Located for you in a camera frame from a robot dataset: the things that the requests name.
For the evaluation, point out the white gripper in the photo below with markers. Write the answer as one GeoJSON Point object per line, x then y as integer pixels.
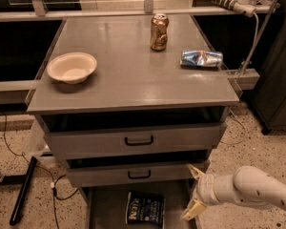
{"type": "Point", "coordinates": [204, 188]}

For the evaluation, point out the blue kettle chip bag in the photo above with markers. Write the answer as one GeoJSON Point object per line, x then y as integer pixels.
{"type": "Point", "coordinates": [145, 207]}

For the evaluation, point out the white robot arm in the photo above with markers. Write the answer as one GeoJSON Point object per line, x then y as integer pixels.
{"type": "Point", "coordinates": [247, 186]}

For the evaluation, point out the grey middle drawer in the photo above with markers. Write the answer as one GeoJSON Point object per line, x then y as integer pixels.
{"type": "Point", "coordinates": [102, 171]}

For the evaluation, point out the grey drawer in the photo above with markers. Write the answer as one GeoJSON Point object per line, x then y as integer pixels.
{"type": "Point", "coordinates": [107, 205]}
{"type": "Point", "coordinates": [102, 171]}
{"type": "Point", "coordinates": [129, 133]}

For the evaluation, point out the grey top drawer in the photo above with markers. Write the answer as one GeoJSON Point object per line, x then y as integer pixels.
{"type": "Point", "coordinates": [129, 133]}

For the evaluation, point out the grey drawer cabinet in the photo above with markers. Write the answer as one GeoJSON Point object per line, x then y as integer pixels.
{"type": "Point", "coordinates": [129, 75]}

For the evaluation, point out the grey bottom drawer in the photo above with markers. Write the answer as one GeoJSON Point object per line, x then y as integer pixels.
{"type": "Point", "coordinates": [107, 205]}

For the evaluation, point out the dark grey side cabinet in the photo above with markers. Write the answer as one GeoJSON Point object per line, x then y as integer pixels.
{"type": "Point", "coordinates": [268, 98]}

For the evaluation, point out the crushed blue soda can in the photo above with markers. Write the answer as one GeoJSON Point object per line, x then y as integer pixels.
{"type": "Point", "coordinates": [205, 59]}

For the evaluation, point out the gold soda can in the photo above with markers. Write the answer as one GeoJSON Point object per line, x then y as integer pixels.
{"type": "Point", "coordinates": [159, 37]}

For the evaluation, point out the white paper bowl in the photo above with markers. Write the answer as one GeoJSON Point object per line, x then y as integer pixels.
{"type": "Point", "coordinates": [72, 68]}

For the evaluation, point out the black metal floor bar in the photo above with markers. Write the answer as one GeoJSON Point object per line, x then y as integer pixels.
{"type": "Point", "coordinates": [16, 213]}

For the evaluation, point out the white power strip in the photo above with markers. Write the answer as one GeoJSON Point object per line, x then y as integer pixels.
{"type": "Point", "coordinates": [240, 6]}

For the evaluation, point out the black top drawer handle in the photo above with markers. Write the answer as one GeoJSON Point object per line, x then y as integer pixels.
{"type": "Point", "coordinates": [139, 141]}

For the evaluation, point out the black drawer handle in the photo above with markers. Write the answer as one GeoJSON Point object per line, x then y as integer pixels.
{"type": "Point", "coordinates": [139, 174]}
{"type": "Point", "coordinates": [139, 141]}

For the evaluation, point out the black middle drawer handle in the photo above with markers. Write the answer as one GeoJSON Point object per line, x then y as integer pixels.
{"type": "Point", "coordinates": [139, 174]}

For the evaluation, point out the grey metal frame rail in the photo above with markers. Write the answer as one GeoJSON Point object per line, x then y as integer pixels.
{"type": "Point", "coordinates": [63, 14]}

